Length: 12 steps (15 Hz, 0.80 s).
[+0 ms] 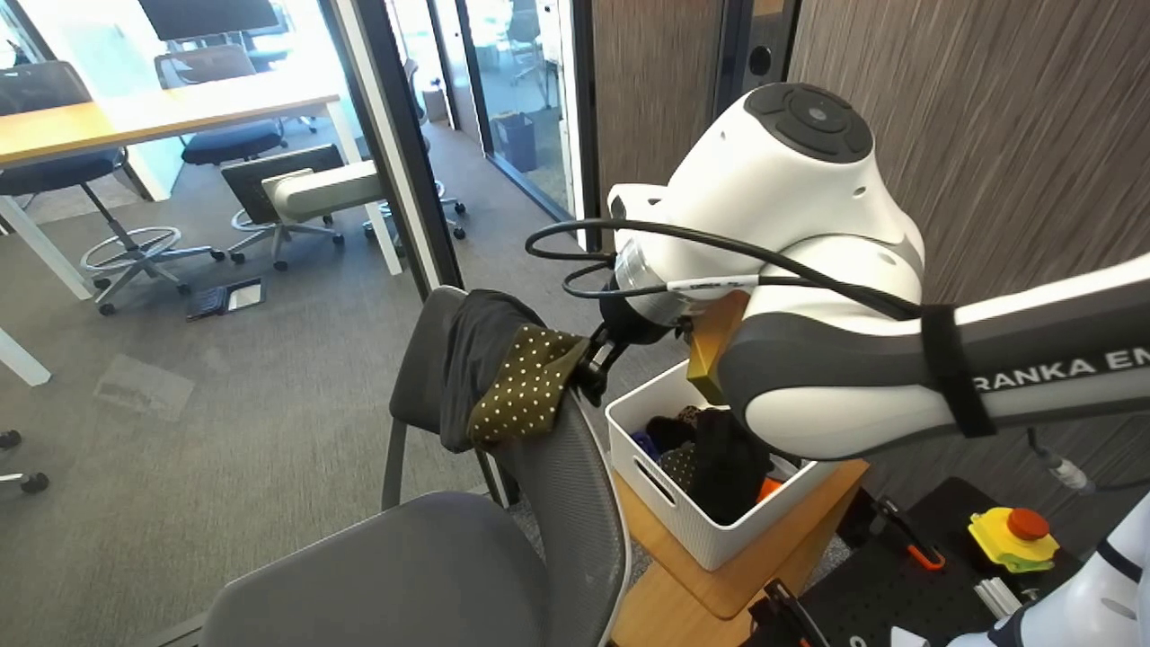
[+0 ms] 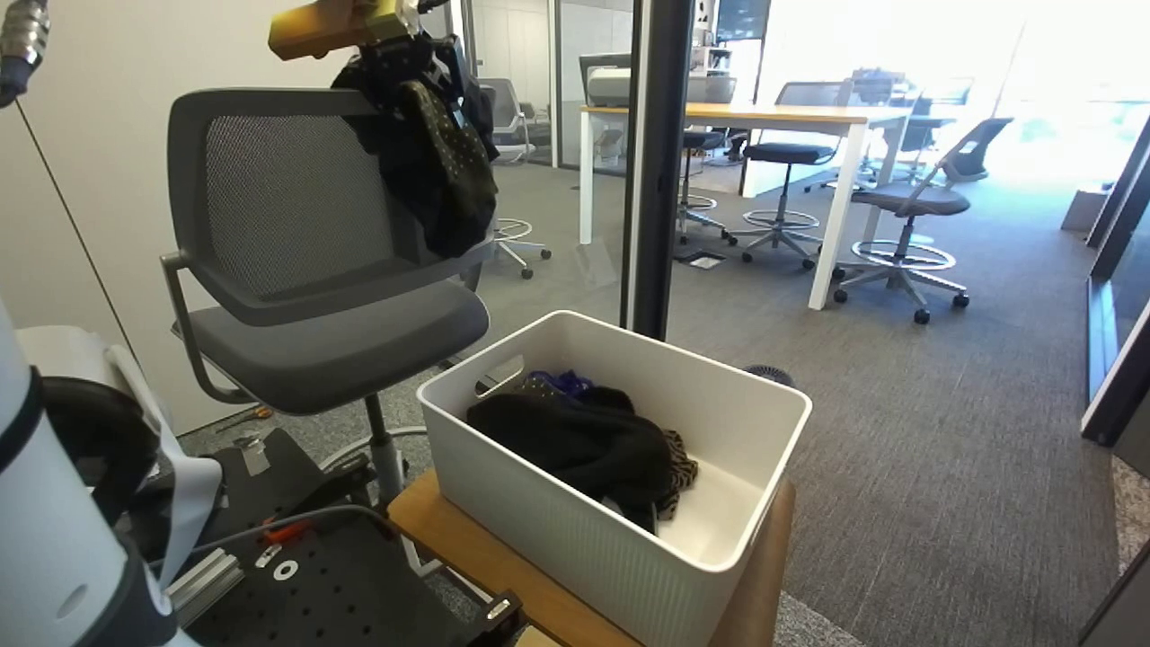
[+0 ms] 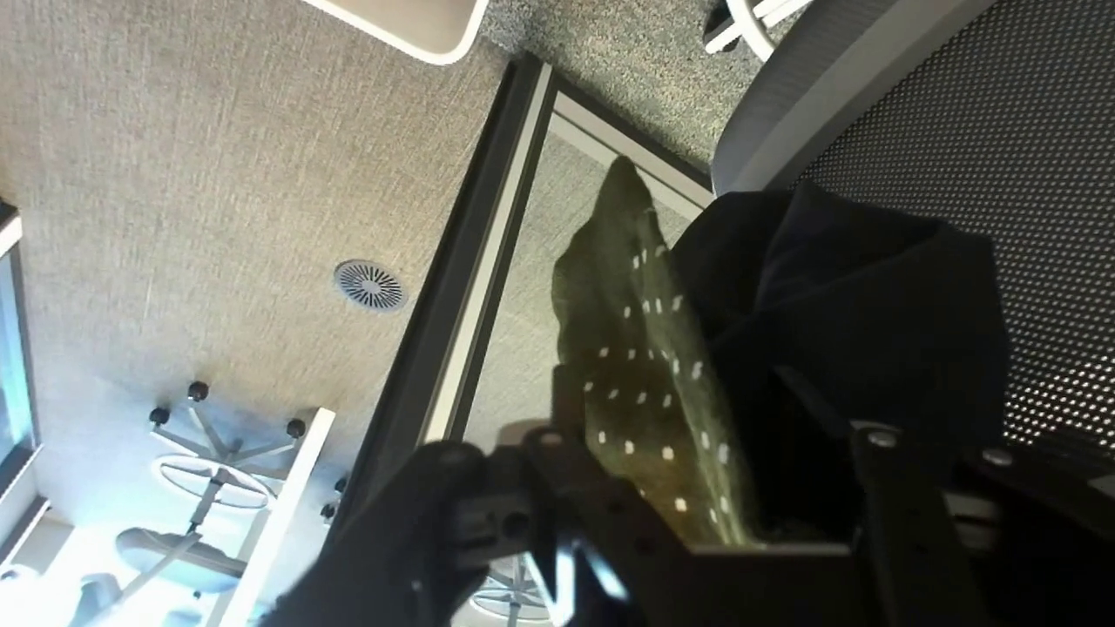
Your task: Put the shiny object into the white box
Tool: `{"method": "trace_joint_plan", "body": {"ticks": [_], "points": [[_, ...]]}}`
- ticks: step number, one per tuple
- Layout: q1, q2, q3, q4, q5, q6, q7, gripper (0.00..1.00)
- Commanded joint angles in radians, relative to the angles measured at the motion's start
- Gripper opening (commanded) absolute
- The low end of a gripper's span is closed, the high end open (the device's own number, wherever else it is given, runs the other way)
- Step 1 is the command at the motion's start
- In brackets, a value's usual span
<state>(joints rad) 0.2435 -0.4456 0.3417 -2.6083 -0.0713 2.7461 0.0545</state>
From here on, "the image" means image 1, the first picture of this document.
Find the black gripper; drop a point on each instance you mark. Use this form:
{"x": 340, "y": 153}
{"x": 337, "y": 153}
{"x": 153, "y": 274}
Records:
{"x": 634, "y": 317}

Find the shiny gold polka dot cloth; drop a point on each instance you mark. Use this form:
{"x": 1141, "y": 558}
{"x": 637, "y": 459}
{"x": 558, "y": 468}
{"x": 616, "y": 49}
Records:
{"x": 522, "y": 383}

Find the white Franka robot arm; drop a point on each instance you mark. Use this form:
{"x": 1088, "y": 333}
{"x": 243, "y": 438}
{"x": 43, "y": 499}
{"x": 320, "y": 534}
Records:
{"x": 794, "y": 201}

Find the white plastic storage box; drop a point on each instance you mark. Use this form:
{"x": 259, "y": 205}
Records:
{"x": 705, "y": 524}

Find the black flat floor box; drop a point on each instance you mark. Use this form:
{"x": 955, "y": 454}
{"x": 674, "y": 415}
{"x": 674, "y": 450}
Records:
{"x": 227, "y": 300}

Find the blue cloth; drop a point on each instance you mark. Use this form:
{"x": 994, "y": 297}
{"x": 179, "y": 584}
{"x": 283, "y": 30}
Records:
{"x": 650, "y": 442}

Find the olive polka dot cloth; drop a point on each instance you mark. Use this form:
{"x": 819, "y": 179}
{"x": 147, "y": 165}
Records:
{"x": 680, "y": 463}

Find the black jacket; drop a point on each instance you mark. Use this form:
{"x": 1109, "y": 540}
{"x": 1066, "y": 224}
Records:
{"x": 452, "y": 359}

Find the black cloth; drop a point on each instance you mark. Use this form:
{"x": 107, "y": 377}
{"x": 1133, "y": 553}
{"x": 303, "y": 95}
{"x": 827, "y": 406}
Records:
{"x": 731, "y": 473}

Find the orange cloth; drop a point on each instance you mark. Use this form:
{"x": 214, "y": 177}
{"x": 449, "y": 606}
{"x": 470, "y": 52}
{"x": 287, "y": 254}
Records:
{"x": 772, "y": 491}

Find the dark trash bin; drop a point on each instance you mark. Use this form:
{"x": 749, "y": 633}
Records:
{"x": 518, "y": 140}

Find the wooden stand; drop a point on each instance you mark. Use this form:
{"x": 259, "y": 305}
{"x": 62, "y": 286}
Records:
{"x": 722, "y": 598}

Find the grey chair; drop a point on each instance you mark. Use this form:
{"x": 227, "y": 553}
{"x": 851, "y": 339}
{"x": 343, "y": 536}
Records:
{"x": 397, "y": 577}

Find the black work mat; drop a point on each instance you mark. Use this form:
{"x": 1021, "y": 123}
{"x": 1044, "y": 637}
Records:
{"x": 887, "y": 598}

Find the black office chair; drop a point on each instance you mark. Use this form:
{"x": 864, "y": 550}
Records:
{"x": 237, "y": 143}

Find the yellow red emergency stop button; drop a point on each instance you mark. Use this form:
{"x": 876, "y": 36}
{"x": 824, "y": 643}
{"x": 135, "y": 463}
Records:
{"x": 1012, "y": 540}

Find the small white block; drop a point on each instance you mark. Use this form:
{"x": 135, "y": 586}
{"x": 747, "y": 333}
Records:
{"x": 999, "y": 598}

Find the black computer monitor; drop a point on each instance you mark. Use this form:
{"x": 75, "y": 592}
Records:
{"x": 211, "y": 20}

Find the wooden desk with white legs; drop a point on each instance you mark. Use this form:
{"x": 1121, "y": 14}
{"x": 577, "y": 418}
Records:
{"x": 119, "y": 118}

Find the white table leg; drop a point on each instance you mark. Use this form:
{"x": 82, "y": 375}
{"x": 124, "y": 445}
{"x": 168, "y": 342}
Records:
{"x": 25, "y": 355}

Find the black chair caster base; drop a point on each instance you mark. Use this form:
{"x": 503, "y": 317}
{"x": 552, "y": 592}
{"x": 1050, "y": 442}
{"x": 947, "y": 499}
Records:
{"x": 32, "y": 481}

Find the dark blue office chair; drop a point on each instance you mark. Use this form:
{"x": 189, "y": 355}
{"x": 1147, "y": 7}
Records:
{"x": 49, "y": 172}

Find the dark window frame post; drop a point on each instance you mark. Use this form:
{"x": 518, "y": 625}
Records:
{"x": 584, "y": 118}

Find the glass door frame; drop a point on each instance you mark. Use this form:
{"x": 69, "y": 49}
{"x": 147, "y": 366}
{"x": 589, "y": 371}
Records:
{"x": 397, "y": 143}

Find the black door frame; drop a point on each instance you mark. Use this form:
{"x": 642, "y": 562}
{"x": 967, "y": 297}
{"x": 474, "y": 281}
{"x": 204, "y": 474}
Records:
{"x": 755, "y": 49}

